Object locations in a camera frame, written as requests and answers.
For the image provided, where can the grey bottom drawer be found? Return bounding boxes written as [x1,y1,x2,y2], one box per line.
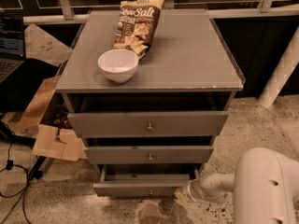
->
[93,163,201,197]

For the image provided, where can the grey drawer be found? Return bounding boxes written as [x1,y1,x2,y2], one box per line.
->
[93,163,201,197]
[68,111,228,138]
[85,146,213,164]

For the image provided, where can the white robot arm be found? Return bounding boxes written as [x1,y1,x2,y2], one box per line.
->
[175,147,299,224]

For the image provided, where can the grey middle drawer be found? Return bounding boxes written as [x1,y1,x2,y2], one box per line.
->
[85,146,213,164]

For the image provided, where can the grey wooden drawer cabinet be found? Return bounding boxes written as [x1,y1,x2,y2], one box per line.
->
[55,8,246,173]

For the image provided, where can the grey top drawer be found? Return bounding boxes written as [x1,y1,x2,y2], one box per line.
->
[68,111,228,138]

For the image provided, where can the white ceramic bowl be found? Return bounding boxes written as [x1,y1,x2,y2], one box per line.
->
[98,49,139,83]

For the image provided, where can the sea salt chips bag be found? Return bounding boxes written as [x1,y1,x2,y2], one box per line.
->
[113,0,164,59]

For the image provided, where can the brown paper sheet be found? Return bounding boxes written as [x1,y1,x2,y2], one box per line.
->
[24,23,73,67]

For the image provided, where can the open laptop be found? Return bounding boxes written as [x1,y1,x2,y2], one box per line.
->
[0,14,25,83]

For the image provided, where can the black cable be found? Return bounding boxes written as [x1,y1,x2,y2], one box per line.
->
[0,121,36,224]

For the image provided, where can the white diagonal post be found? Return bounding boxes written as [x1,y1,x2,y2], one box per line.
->
[258,28,299,108]

